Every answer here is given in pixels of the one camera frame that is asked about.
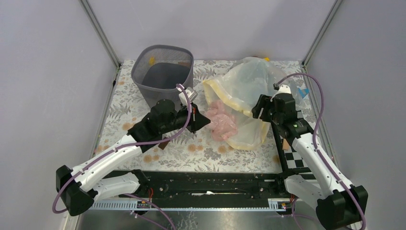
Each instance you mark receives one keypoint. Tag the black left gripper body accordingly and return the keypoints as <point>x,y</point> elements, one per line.
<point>180,121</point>

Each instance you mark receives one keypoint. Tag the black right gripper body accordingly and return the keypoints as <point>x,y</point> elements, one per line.
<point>276,118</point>

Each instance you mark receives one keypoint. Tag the pink plastic trash bag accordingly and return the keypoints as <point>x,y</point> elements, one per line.
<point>222,123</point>

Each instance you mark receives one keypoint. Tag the clear yellow-rimmed plastic bag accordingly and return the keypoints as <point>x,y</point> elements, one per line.
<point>239,89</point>

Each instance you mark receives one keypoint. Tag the grey mesh trash bin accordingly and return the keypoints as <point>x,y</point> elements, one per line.
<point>159,81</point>

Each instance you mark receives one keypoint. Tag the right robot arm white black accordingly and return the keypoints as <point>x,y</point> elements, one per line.
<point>336,201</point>

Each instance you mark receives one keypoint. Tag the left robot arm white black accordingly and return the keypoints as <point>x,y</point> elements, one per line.
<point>79,187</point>

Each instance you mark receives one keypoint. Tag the blue paper piece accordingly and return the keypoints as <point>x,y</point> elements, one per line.
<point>303,92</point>

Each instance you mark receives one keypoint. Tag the small brown card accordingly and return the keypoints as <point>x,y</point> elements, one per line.
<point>162,145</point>

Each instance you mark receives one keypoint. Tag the floral patterned table mat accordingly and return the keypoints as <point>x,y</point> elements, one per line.
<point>191,152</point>

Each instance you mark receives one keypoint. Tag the beige tape strip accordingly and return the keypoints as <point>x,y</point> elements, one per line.
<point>285,145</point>

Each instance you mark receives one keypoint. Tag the brown rectangular block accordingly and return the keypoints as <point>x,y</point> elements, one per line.
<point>186,64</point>

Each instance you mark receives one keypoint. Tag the yellow toy block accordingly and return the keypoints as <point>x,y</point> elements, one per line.
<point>152,61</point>

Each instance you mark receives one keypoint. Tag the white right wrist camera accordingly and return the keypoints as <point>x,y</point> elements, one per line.
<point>282,89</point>

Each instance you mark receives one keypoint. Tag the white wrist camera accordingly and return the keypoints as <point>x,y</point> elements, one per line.
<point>282,89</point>
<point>191,94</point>

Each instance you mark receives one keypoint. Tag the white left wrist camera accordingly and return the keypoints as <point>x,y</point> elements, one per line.
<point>191,94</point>

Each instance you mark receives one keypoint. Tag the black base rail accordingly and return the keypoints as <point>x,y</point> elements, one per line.
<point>213,190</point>

